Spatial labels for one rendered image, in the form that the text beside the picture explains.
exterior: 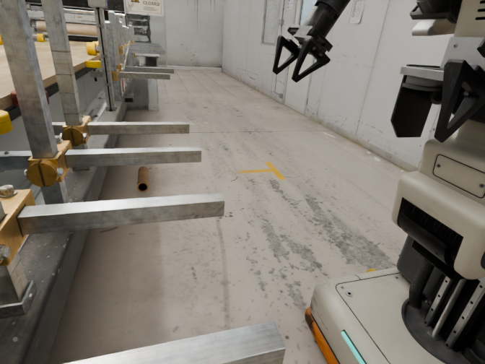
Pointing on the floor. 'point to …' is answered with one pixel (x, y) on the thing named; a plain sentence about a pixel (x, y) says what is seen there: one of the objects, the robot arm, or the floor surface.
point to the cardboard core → (143, 179)
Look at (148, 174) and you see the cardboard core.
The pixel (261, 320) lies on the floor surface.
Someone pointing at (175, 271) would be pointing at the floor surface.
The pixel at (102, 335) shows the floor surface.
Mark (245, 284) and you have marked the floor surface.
